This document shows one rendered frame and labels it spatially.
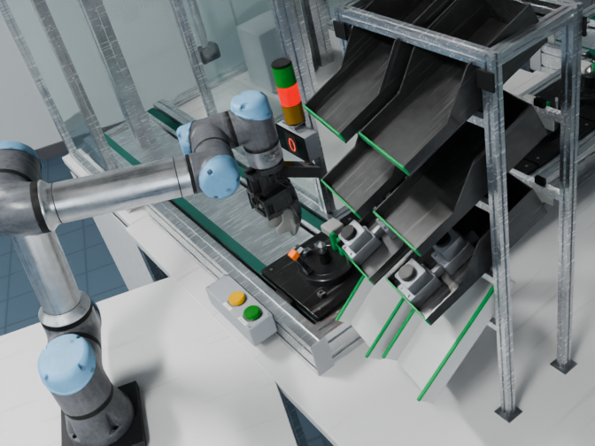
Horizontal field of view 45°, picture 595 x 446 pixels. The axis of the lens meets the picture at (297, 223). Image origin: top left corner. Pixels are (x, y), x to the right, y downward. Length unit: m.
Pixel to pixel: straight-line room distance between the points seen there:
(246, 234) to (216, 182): 0.72
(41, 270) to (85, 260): 2.23
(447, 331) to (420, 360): 0.09
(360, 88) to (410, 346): 0.54
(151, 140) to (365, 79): 1.46
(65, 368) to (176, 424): 0.29
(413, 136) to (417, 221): 0.17
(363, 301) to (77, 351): 0.61
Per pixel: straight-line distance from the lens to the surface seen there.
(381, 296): 1.53
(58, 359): 1.60
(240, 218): 2.08
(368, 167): 1.32
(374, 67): 1.25
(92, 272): 3.70
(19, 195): 1.34
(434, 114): 1.12
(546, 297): 1.78
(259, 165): 1.47
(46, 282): 1.59
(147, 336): 1.92
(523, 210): 1.26
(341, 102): 1.24
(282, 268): 1.78
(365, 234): 1.36
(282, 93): 1.71
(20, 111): 4.74
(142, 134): 2.57
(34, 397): 1.93
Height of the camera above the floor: 2.13
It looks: 37 degrees down
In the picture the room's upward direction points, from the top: 15 degrees counter-clockwise
